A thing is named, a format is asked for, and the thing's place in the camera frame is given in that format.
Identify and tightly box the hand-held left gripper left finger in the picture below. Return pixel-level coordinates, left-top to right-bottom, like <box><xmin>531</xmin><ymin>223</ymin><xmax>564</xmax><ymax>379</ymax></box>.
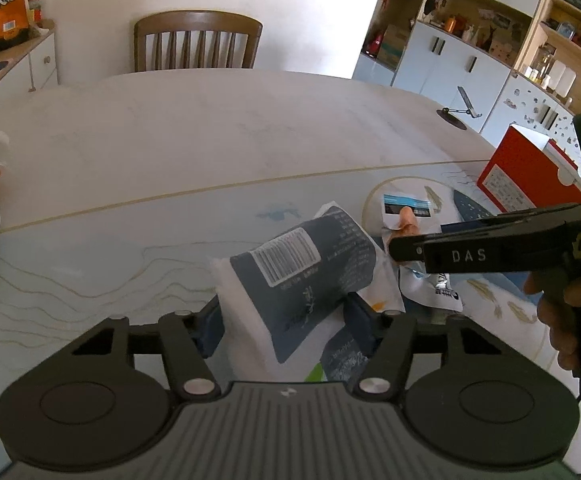
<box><xmin>68</xmin><ymin>294</ymin><xmax>226</xmax><ymax>403</ymax></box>

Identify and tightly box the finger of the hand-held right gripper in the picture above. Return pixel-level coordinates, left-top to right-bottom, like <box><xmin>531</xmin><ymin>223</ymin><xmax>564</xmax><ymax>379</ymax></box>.
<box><xmin>387</xmin><ymin>203</ymin><xmax>581</xmax><ymax>265</ymax></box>

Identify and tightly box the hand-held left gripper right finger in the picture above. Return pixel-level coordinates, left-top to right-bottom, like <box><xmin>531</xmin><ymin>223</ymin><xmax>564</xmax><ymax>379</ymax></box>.
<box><xmin>343</xmin><ymin>292</ymin><xmax>511</xmax><ymax>403</ymax></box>

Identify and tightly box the blue white card packet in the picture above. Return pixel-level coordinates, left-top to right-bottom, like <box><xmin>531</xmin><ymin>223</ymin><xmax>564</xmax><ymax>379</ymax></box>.
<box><xmin>381</xmin><ymin>192</ymin><xmax>433</xmax><ymax>221</ymax></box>

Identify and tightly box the white wooden sideboard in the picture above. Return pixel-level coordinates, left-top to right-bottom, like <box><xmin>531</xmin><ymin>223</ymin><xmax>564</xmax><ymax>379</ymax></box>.
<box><xmin>0</xmin><ymin>27</ymin><xmax>58</xmax><ymax>113</ymax></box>

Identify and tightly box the white canister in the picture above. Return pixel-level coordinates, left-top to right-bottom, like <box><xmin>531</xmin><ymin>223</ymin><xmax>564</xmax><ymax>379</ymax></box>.
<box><xmin>553</xmin><ymin>61</ymin><xmax>577</xmax><ymax>97</ymax></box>

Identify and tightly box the white marble desktop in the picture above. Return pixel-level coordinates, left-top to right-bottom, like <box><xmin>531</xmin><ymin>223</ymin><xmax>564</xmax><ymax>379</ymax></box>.
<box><xmin>0</xmin><ymin>69</ymin><xmax>578</xmax><ymax>476</ymax></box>

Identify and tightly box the red cardboard box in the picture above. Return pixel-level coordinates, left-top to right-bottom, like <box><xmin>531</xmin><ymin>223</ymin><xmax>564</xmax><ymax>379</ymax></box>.
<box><xmin>477</xmin><ymin>124</ymin><xmax>581</xmax><ymax>217</ymax></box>

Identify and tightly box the brown wooden slatted chair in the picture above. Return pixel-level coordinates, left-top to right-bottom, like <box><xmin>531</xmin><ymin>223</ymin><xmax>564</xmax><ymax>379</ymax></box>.
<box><xmin>134</xmin><ymin>11</ymin><xmax>264</xmax><ymax>73</ymax></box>

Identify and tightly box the white magnet-covered cabinet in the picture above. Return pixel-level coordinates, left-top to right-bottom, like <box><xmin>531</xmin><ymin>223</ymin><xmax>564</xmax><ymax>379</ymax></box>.
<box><xmin>483</xmin><ymin>74</ymin><xmax>581</xmax><ymax>161</ymax></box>

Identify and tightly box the glass jar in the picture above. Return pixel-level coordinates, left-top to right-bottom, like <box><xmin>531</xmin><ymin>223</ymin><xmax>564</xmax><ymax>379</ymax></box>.
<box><xmin>535</xmin><ymin>44</ymin><xmax>557</xmax><ymax>81</ymax></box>

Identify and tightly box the white pouch black print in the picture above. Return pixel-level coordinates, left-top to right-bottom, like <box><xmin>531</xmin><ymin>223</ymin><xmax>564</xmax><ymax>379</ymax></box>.
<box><xmin>399</xmin><ymin>262</ymin><xmax>463</xmax><ymax>313</ymax></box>

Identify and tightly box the black phone stand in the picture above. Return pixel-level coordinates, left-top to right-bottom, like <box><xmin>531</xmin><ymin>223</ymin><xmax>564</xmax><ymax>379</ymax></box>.
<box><xmin>436</xmin><ymin>85</ymin><xmax>486</xmax><ymax>132</ymax></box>

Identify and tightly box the dark grey tissue pack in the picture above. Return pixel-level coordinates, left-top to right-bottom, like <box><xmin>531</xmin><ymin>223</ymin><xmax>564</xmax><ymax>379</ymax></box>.
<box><xmin>209</xmin><ymin>202</ymin><xmax>406</xmax><ymax>366</ymax></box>

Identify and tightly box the white wooden cabinet unit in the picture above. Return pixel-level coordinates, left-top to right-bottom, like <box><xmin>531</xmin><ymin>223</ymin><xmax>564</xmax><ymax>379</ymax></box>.
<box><xmin>353</xmin><ymin>0</ymin><xmax>581</xmax><ymax>161</ymax></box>

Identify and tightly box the person's right hand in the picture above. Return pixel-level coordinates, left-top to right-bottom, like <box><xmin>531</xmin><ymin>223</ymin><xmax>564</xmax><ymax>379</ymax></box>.
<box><xmin>524</xmin><ymin>262</ymin><xmax>581</xmax><ymax>372</ymax></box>

